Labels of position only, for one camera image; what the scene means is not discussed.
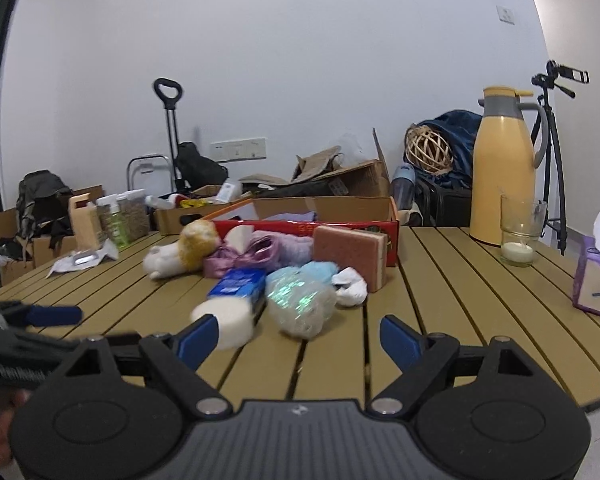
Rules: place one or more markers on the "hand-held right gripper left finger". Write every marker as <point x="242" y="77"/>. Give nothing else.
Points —
<point x="197" y="342"/>

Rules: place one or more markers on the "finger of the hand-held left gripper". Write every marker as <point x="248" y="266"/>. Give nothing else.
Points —
<point x="55" y="315"/>

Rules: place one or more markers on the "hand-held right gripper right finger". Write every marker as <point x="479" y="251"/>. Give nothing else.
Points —
<point x="400" y="342"/>

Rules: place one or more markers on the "white foam cylinder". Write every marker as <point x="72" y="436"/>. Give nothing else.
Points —
<point x="227" y="322"/>

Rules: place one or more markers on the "blue tissue pack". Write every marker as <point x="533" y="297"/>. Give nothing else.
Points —
<point x="237" y="287"/>

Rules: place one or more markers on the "white sock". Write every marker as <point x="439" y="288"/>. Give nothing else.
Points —
<point x="352" y="290"/>

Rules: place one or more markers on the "white and yellow plush toy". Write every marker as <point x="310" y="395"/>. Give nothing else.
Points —
<point x="170" y="261"/>

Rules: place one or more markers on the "purple ribbon bow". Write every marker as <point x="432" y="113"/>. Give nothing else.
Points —
<point x="240" y="261"/>

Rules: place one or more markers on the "pink scrub sponge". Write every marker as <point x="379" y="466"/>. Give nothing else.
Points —
<point x="347" y="256"/>

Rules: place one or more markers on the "light blue cloth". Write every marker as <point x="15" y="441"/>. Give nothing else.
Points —
<point x="321" y="272"/>

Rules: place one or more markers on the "clear plastic ball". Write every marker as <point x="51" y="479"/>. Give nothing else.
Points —
<point x="297" y="305"/>

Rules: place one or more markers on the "white wedge sponge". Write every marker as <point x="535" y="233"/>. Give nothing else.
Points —
<point x="239" y="240"/>

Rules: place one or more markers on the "lavender towel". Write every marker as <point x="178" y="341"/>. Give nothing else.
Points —
<point x="295" y="250"/>

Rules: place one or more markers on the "orange cardboard box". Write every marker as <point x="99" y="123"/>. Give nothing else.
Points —
<point x="300" y="231"/>

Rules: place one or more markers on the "person's left hand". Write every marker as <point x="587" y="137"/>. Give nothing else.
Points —
<point x="2" y="425"/>

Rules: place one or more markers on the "white plastic wrapper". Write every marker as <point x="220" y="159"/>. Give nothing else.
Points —
<point x="75" y="260"/>

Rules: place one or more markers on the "low brown cardboard box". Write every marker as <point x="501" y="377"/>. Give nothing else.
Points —
<point x="15" y="266"/>

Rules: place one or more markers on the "beige carton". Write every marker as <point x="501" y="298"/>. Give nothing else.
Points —
<point x="85" y="225"/>

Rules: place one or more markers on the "green small bottle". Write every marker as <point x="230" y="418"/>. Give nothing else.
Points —
<point x="115" y="226"/>

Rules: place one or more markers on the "dark backpack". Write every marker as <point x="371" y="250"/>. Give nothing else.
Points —
<point x="40" y="200"/>

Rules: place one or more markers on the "clear storage jar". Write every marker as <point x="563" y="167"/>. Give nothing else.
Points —
<point x="137" y="220"/>

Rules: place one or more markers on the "yellow green snack bag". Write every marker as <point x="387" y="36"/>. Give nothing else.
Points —
<point x="194" y="203"/>

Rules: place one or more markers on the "white and red lint roller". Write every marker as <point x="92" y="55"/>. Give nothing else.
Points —
<point x="162" y="202"/>

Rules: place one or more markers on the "black suitcase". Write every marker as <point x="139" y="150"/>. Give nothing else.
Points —
<point x="447" y="205"/>

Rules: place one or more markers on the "glass cup with candle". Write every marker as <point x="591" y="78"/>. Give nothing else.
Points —
<point x="522" y="255"/>

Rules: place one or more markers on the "blue water bottle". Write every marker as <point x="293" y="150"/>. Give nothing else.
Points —
<point x="403" y="187"/>

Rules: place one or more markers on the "large brown cardboard box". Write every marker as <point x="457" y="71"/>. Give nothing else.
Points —
<point x="360" y="180"/>

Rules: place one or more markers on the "black bag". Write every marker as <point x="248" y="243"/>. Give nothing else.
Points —
<point x="197" y="165"/>

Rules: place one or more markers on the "metal step stool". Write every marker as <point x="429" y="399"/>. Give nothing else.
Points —
<point x="147" y="157"/>

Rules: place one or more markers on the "wicker ball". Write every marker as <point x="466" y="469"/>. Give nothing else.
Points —
<point x="428" y="150"/>

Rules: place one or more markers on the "yellow thermos jug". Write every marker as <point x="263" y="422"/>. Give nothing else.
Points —
<point x="502" y="175"/>

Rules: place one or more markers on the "purple tissue box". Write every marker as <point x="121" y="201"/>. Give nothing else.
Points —
<point x="597" y="280"/>

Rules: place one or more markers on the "dark blue cloth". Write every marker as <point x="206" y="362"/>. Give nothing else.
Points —
<point x="462" y="135"/>

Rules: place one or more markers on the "black tripod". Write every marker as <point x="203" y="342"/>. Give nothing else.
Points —
<point x="544" y="80"/>

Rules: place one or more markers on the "wall outlet panel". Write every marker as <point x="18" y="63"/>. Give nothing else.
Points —
<point x="237" y="150"/>

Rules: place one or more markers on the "white wall switch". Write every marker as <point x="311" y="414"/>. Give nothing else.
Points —
<point x="505" y="14"/>

